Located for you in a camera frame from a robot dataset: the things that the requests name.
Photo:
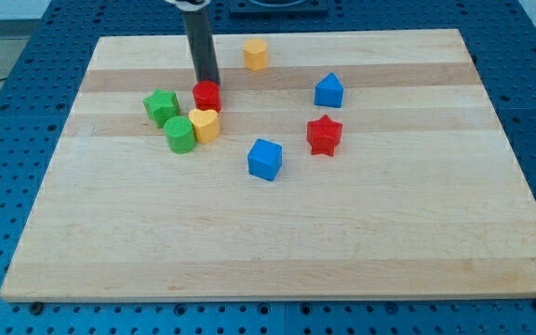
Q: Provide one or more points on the green star block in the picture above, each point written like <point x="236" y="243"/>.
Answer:
<point x="161" y="106"/>

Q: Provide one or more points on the red cylinder block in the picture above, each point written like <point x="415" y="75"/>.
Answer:
<point x="207" y="96"/>

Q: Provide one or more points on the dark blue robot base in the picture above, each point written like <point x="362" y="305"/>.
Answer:
<point x="239" y="8"/>

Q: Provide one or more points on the blue triangle block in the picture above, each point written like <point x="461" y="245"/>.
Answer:
<point x="329" y="92"/>

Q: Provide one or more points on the yellow heart block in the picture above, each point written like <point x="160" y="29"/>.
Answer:
<point x="206" y="124"/>

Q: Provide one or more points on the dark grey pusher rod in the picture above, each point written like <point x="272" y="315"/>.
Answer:
<point x="199" y="34"/>

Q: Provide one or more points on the blue cube block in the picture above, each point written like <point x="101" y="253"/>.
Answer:
<point x="265" y="159"/>

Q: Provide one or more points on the red star block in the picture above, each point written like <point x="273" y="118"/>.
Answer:
<point x="324" y="135"/>

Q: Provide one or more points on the green cylinder block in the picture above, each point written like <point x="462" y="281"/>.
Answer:
<point x="180" y="136"/>

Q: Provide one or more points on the yellow hexagon block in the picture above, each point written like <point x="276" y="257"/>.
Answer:
<point x="255" y="54"/>

